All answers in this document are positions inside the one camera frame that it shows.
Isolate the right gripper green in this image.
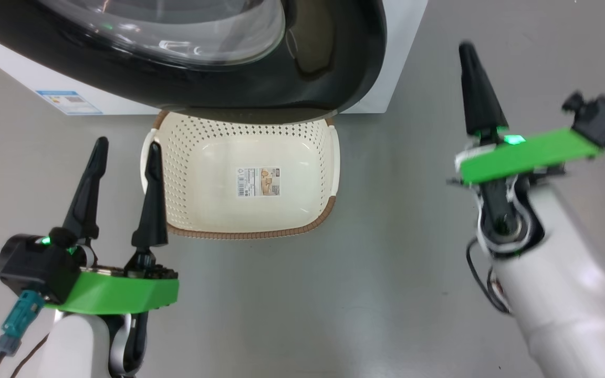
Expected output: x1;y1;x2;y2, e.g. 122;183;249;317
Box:
447;42;605;185

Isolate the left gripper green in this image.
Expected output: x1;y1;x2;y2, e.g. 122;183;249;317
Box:
45;136;180;316

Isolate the black glass washing machine door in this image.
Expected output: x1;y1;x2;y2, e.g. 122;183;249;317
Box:
0;0;388;112

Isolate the white front-load washing machine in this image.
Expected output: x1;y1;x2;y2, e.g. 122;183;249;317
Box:
0;0;429;116

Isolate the cream perforated laundry basket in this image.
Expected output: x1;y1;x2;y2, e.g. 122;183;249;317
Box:
140;110;341;241

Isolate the paper label inside basket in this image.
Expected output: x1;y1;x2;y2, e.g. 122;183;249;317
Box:
236;167;281;198

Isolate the blue energy label sticker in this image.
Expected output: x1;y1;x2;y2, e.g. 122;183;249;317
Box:
36;90;103;116

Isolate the teal left camera connector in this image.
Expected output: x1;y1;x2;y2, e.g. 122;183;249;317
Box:
0;290;45;358

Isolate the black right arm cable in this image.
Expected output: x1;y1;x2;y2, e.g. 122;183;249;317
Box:
465;238;514;317

